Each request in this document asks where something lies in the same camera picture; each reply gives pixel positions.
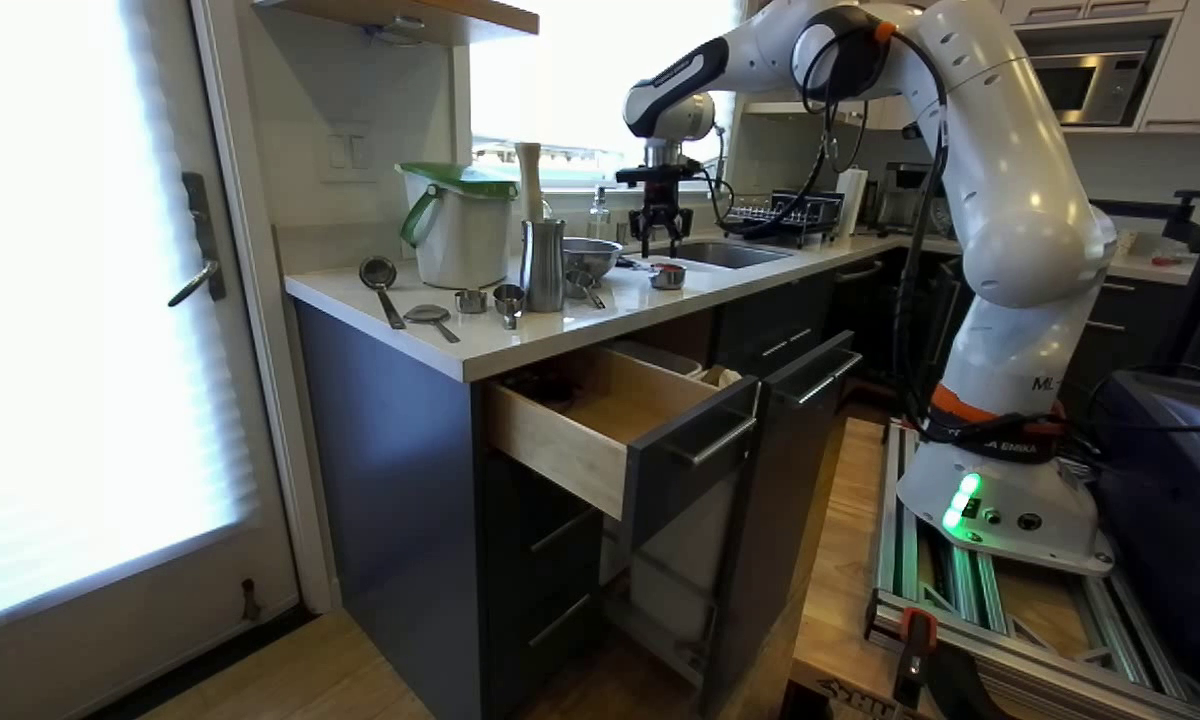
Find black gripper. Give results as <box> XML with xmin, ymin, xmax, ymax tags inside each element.
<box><xmin>629</xmin><ymin>181</ymin><xmax>695</xmax><ymax>262</ymax></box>

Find steel cylinder cup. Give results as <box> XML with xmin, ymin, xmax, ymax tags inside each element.
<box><xmin>518</xmin><ymin>215</ymin><xmax>574</xmax><ymax>316</ymax></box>

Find silver measuring spoon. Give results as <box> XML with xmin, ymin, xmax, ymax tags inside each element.
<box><xmin>399</xmin><ymin>301</ymin><xmax>463</xmax><ymax>347</ymax></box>

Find clear plastic water bottle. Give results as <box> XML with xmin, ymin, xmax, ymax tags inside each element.
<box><xmin>587</xmin><ymin>186</ymin><xmax>622</xmax><ymax>244</ymax></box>

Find kitchen sink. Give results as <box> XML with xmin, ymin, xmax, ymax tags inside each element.
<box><xmin>674</xmin><ymin>232</ymin><xmax>801</xmax><ymax>271</ymax></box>

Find steel mixing bowl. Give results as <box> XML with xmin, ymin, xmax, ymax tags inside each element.
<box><xmin>560</xmin><ymin>232</ymin><xmax>623</xmax><ymax>305</ymax></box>

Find black dish rack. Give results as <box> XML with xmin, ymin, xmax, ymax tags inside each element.
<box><xmin>723</xmin><ymin>190</ymin><xmax>858</xmax><ymax>247</ymax></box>

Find wooden drawer dark front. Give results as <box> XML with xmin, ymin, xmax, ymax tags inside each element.
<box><xmin>475</xmin><ymin>339</ymin><xmax>768</xmax><ymax>528</ymax></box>

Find white framed window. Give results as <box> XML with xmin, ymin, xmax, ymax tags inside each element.
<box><xmin>467</xmin><ymin>0</ymin><xmax>743</xmax><ymax>193</ymax></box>

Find white bin green lid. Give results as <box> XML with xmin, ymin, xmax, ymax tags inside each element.
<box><xmin>394</xmin><ymin>160</ymin><xmax>526</xmax><ymax>296</ymax></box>

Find dark blue drawer cabinet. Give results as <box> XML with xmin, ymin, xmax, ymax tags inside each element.
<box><xmin>826</xmin><ymin>244</ymin><xmax>966</xmax><ymax>403</ymax></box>

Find silver countertop appliance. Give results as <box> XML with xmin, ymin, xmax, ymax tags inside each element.
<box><xmin>876</xmin><ymin>160</ymin><xmax>942</xmax><ymax>242</ymax></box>

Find silver ladle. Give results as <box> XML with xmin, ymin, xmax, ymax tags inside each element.
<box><xmin>355</xmin><ymin>256</ymin><xmax>411</xmax><ymax>333</ymax></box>

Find dark pull-out cabinet front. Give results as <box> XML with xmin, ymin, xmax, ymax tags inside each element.
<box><xmin>695</xmin><ymin>330</ymin><xmax>871</xmax><ymax>720</ymax></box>

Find dark blue counter cabinet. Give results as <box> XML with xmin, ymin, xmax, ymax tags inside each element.
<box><xmin>288</xmin><ymin>244</ymin><xmax>925</xmax><ymax>720</ymax></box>

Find steel microwave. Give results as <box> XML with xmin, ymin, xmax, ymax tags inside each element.
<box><xmin>1015</xmin><ymin>34</ymin><xmax>1166</xmax><ymax>133</ymax></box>

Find red black clamp tool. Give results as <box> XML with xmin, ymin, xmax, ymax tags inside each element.
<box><xmin>887</xmin><ymin>605</ymin><xmax>991</xmax><ymax>720</ymax></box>

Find door floor bolt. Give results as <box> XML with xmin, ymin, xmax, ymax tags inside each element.
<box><xmin>236</xmin><ymin>571</ymin><xmax>267</xmax><ymax>630</ymax></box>

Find dark blue storage box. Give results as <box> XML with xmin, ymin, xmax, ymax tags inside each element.
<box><xmin>1093</xmin><ymin>370</ymin><xmax>1200</xmax><ymax>683</ymax></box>

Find white glass door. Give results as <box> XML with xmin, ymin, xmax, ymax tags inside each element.
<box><xmin>0</xmin><ymin>0</ymin><xmax>345</xmax><ymax>720</ymax></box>

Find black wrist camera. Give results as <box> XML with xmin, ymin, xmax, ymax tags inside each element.
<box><xmin>614</xmin><ymin>160</ymin><xmax>704</xmax><ymax>193</ymax></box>

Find white wall outlet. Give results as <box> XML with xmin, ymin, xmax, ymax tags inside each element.
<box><xmin>318</xmin><ymin>126</ymin><xmax>381</xmax><ymax>190</ymax></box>

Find wooden wall shelf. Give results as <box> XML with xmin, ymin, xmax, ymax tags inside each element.
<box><xmin>255</xmin><ymin>0</ymin><xmax>545</xmax><ymax>43</ymax></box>

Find metal door handle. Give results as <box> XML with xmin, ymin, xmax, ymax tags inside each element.
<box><xmin>165</xmin><ymin>170</ymin><xmax>231</xmax><ymax>314</ymax></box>

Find aluminium frame robot platform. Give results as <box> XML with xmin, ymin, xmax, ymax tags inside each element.
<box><xmin>863</xmin><ymin>413</ymin><xmax>1200</xmax><ymax>720</ymax></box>

